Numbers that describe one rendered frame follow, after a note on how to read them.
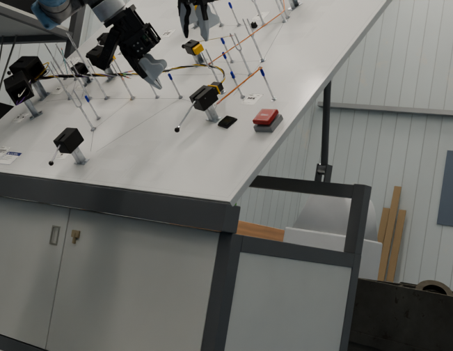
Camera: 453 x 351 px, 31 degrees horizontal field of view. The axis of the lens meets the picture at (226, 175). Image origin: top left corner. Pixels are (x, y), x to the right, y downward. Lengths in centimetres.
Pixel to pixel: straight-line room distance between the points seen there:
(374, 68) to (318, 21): 891
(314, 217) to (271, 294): 492
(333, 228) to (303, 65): 467
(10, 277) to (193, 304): 72
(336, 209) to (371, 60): 482
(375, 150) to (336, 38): 880
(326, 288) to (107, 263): 59
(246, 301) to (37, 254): 70
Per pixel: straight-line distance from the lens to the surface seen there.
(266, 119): 205
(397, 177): 1097
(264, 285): 205
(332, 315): 233
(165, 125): 231
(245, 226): 494
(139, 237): 212
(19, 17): 301
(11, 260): 251
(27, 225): 247
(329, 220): 691
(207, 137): 216
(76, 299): 228
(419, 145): 1096
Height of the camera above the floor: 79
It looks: 4 degrees up
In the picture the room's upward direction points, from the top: 9 degrees clockwise
